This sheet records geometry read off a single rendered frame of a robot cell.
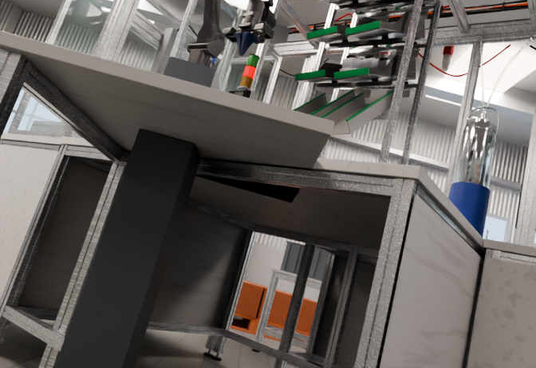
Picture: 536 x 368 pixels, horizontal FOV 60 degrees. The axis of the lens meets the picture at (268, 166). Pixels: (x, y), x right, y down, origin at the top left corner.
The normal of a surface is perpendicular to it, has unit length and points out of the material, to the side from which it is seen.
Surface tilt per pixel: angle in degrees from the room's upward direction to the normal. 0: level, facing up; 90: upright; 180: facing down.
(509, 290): 90
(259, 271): 90
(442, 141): 90
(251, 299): 90
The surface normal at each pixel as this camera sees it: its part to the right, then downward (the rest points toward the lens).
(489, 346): -0.55, -0.33
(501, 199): 0.04, -0.22
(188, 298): 0.80, 0.08
